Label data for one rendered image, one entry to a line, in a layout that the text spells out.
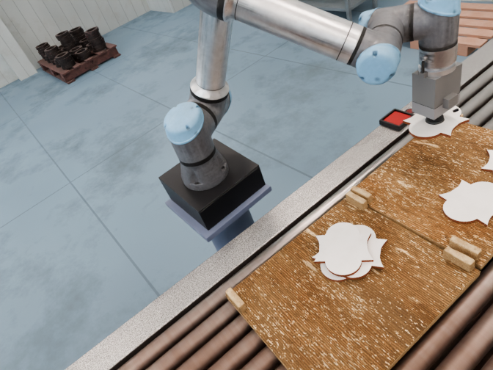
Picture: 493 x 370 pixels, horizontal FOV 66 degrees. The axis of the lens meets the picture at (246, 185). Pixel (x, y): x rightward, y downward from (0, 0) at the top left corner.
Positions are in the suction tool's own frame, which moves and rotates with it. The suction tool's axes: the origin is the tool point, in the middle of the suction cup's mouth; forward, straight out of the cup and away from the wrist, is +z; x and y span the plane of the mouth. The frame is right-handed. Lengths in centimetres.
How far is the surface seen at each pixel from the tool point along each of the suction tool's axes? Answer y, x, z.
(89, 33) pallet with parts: -20, 561, 61
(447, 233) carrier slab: -17.7, -18.6, 11.2
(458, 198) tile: -8.6, -14.0, 10.4
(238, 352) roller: -69, -11, 13
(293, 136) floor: 47, 161, 105
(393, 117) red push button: 8.8, 22.0, 11.9
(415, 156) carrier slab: -1.9, 4.0, 11.2
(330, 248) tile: -39.9, -6.0, 8.7
